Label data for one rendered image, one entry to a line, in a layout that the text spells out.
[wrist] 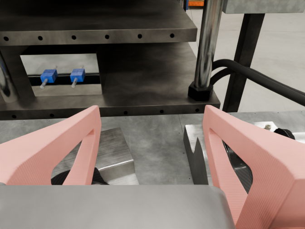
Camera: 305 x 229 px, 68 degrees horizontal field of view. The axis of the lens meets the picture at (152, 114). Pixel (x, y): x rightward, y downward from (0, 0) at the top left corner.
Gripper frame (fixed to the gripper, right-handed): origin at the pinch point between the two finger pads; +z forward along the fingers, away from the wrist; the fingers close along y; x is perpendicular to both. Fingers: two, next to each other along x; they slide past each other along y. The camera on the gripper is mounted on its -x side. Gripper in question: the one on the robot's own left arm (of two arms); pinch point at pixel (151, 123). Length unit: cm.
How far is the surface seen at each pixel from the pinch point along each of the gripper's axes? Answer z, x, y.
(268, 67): 265, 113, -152
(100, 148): 26.8, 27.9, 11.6
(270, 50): 321, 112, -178
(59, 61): 69, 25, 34
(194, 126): 40, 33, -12
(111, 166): 21.7, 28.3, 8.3
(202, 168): 21.9, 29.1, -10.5
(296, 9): 80, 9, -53
